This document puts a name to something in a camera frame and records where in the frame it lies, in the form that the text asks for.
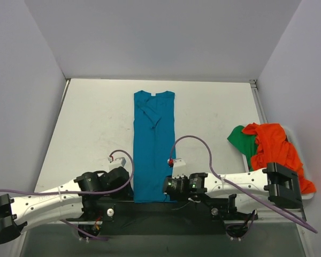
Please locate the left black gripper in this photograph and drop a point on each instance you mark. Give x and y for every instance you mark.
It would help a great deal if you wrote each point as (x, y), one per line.
(125, 187)

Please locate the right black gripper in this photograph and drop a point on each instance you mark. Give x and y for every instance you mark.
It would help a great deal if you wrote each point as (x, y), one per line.
(167, 187)

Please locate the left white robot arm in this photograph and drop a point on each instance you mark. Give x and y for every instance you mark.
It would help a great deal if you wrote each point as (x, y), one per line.
(77, 199)

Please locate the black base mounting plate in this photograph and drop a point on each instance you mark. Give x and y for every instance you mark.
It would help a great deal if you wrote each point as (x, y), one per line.
(108, 217)

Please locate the blue t-shirt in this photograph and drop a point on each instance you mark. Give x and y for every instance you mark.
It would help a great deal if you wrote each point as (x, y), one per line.
(154, 136)

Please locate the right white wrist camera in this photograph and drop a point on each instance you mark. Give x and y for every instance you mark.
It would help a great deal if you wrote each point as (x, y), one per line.
(178, 166)

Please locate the orange t-shirt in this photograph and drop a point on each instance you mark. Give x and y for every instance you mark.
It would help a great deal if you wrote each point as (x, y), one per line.
(273, 147)

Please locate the green t-shirt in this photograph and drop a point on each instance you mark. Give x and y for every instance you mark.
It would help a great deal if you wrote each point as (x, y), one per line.
(244, 143)

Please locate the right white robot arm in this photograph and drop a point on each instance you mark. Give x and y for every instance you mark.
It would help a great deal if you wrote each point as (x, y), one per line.
(275, 183)

